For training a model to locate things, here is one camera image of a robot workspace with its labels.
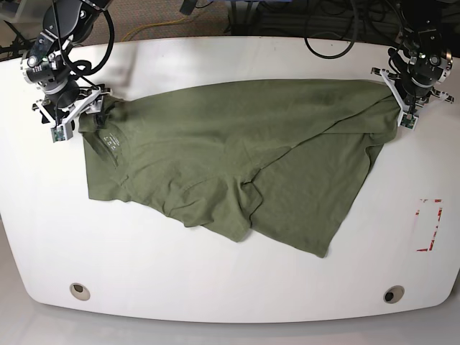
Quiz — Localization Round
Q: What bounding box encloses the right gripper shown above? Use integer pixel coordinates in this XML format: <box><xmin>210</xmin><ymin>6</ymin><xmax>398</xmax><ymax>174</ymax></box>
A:
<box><xmin>40</xmin><ymin>78</ymin><xmax>111</xmax><ymax>129</ymax></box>

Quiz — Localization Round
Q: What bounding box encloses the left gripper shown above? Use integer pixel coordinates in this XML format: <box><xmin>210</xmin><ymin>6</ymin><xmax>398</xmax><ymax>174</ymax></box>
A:
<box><xmin>397</xmin><ymin>77</ymin><xmax>441</xmax><ymax>106</ymax></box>

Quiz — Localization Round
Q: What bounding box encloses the olive green T-shirt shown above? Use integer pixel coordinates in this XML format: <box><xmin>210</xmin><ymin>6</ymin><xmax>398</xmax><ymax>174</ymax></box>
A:
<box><xmin>78</xmin><ymin>79</ymin><xmax>399</xmax><ymax>257</ymax></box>

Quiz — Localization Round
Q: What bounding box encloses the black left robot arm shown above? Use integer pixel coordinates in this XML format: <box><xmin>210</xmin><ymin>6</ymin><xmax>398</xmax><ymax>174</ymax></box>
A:
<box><xmin>389</xmin><ymin>1</ymin><xmax>455</xmax><ymax>108</ymax></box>

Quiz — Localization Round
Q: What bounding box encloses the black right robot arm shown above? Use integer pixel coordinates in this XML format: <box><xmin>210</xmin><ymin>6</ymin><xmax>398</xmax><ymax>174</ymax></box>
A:
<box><xmin>21</xmin><ymin>1</ymin><xmax>115</xmax><ymax>126</ymax></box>

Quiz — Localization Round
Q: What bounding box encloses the black tripod stand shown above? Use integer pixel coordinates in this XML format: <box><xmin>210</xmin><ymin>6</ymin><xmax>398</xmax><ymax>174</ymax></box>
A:
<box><xmin>1</xmin><ymin>19</ymin><xmax>42</xmax><ymax>61</ymax></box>

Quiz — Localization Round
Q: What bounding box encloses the red tape rectangle marking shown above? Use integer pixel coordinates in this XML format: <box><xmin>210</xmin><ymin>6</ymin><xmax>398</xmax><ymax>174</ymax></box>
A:
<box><xmin>413</xmin><ymin>198</ymin><xmax>443</xmax><ymax>252</ymax></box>

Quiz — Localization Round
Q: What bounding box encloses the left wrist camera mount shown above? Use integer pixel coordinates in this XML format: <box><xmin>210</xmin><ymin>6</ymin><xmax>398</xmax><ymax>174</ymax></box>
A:
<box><xmin>371</xmin><ymin>68</ymin><xmax>454</xmax><ymax>130</ymax></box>

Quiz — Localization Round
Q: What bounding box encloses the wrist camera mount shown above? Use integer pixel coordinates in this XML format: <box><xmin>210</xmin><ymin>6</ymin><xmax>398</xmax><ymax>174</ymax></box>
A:
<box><xmin>371</xmin><ymin>68</ymin><xmax>454</xmax><ymax>130</ymax></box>
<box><xmin>32</xmin><ymin>84</ymin><xmax>112</xmax><ymax>142</ymax></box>

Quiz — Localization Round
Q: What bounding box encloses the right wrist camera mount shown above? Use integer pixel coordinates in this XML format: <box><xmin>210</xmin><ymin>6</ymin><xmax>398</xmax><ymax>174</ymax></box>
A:
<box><xmin>32</xmin><ymin>84</ymin><xmax>112</xmax><ymax>142</ymax></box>

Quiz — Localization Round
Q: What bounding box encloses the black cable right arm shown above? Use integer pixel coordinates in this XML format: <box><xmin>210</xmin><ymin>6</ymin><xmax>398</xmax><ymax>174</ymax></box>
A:
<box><xmin>50</xmin><ymin>0</ymin><xmax>116</xmax><ymax>91</ymax></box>

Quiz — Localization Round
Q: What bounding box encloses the black cable loop right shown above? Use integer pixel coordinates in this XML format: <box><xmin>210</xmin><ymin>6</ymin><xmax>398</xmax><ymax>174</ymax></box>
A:
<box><xmin>304</xmin><ymin>0</ymin><xmax>360</xmax><ymax>60</ymax></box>

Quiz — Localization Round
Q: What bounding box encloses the yellow cable on floor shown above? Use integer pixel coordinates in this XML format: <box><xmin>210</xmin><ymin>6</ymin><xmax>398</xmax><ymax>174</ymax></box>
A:
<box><xmin>124</xmin><ymin>13</ymin><xmax>188</xmax><ymax>42</ymax></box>

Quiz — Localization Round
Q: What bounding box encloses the left table cable grommet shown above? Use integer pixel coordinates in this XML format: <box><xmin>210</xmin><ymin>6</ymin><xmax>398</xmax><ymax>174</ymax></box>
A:
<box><xmin>70</xmin><ymin>283</ymin><xmax>91</xmax><ymax>301</ymax></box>

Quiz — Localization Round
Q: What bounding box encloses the table cable grommet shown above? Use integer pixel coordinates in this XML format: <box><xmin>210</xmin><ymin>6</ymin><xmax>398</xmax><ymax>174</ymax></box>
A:
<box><xmin>383</xmin><ymin>285</ymin><xmax>405</xmax><ymax>304</ymax></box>
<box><xmin>70</xmin><ymin>283</ymin><xmax>91</xmax><ymax>301</ymax></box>

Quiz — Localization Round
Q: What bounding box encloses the right table cable grommet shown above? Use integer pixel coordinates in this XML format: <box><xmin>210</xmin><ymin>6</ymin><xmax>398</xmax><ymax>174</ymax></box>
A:
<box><xmin>383</xmin><ymin>285</ymin><xmax>405</xmax><ymax>304</ymax></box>

